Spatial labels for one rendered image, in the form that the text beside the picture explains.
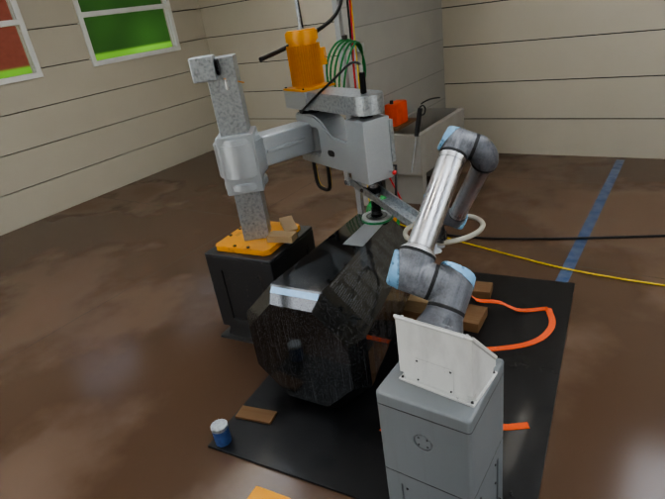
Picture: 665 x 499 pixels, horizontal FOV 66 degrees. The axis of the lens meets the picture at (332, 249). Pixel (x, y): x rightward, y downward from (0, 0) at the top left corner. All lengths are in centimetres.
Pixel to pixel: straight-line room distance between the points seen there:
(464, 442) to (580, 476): 106
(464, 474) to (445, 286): 73
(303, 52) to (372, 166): 98
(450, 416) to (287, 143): 239
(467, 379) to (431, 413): 19
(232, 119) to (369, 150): 94
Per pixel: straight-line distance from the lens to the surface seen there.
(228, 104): 355
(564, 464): 307
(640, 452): 322
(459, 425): 203
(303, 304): 287
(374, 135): 338
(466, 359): 193
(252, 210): 373
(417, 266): 202
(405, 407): 211
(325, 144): 375
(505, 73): 764
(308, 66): 385
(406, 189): 616
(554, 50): 745
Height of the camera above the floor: 226
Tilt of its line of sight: 25 degrees down
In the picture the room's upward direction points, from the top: 9 degrees counter-clockwise
